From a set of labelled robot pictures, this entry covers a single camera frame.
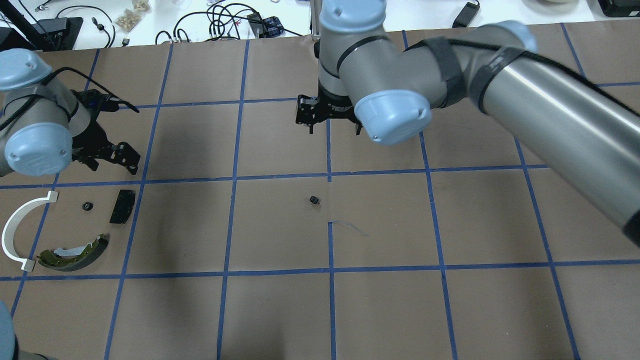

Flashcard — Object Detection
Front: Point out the dark grey brake pad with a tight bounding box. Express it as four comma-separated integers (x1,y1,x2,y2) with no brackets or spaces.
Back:
109,189,137,224

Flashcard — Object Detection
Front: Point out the white curved plastic bracket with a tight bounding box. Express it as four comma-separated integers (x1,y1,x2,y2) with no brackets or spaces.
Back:
1,190,58,272

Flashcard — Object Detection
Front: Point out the black power adapter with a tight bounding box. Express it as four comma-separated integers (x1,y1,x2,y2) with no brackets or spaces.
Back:
451,0,481,28

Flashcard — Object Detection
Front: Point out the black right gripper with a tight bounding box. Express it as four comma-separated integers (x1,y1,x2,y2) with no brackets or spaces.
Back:
295,85,363,136

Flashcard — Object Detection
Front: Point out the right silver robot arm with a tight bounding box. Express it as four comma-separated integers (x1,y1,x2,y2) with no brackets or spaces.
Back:
295,0,640,244

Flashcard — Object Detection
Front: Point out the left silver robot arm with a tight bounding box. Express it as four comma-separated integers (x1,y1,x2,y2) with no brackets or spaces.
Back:
0,48,141,177

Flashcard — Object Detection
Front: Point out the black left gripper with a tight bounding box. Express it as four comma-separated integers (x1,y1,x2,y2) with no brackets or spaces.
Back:
71,89,141,175

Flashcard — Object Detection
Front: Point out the olive green brake shoe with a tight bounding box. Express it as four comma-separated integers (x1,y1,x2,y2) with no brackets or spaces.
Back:
36,234,110,272

